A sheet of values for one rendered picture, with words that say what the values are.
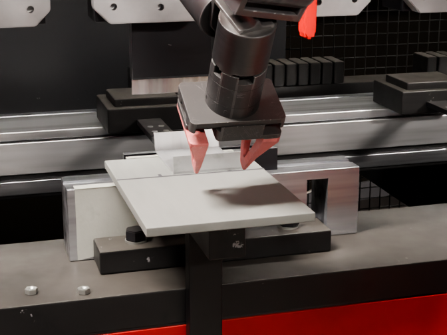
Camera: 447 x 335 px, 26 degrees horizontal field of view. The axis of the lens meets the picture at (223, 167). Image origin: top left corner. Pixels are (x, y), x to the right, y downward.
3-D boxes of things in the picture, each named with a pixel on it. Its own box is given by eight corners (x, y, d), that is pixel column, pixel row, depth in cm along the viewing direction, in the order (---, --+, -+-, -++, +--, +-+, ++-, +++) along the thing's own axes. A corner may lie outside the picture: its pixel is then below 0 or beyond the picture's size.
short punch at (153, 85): (133, 96, 120) (131, 19, 118) (130, 93, 122) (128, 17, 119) (211, 92, 123) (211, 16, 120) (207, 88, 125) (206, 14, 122)
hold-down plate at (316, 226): (100, 275, 117) (99, 252, 116) (93, 260, 122) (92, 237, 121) (331, 251, 125) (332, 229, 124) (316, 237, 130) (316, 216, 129)
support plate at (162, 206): (146, 237, 97) (146, 228, 96) (104, 168, 121) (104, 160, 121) (315, 221, 101) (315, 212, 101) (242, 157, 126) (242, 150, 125)
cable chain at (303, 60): (134, 95, 159) (134, 71, 158) (128, 88, 165) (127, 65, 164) (344, 83, 169) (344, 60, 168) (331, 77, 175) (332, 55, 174)
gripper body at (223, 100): (175, 96, 102) (183, 40, 97) (267, 90, 105) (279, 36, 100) (189, 137, 98) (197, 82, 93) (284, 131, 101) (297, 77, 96)
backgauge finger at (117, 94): (126, 161, 126) (126, 123, 124) (96, 118, 150) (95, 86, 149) (215, 155, 129) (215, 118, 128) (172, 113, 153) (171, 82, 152)
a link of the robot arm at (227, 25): (237, 33, 90) (289, 22, 92) (204, -9, 94) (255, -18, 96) (226, 90, 94) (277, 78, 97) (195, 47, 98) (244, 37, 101)
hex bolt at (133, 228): (127, 245, 119) (126, 233, 118) (123, 238, 121) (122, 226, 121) (149, 243, 119) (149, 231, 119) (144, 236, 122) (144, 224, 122)
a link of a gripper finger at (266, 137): (193, 147, 109) (203, 84, 102) (253, 143, 111) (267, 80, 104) (206, 191, 105) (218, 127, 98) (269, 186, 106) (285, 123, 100)
